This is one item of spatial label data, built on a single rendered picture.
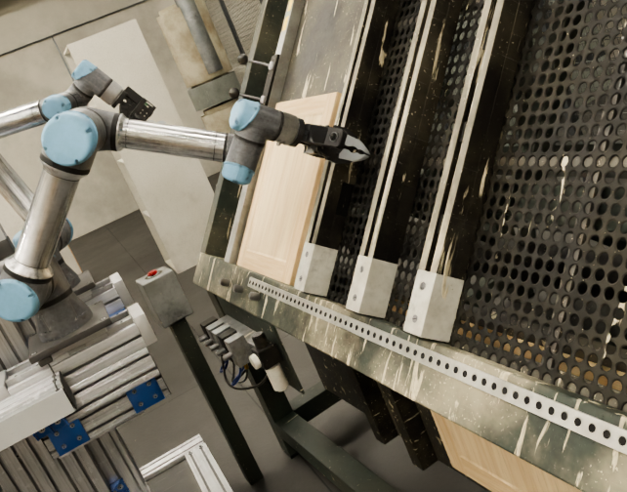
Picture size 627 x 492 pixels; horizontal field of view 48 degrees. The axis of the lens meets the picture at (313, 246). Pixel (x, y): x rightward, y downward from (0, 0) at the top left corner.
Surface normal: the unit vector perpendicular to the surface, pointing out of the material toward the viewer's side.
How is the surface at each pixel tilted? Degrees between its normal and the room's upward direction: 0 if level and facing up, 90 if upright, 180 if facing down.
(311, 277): 90
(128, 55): 90
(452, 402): 50
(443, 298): 90
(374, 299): 90
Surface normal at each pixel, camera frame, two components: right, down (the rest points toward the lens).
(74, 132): 0.11, 0.18
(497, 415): -0.87, -0.22
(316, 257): 0.44, 0.11
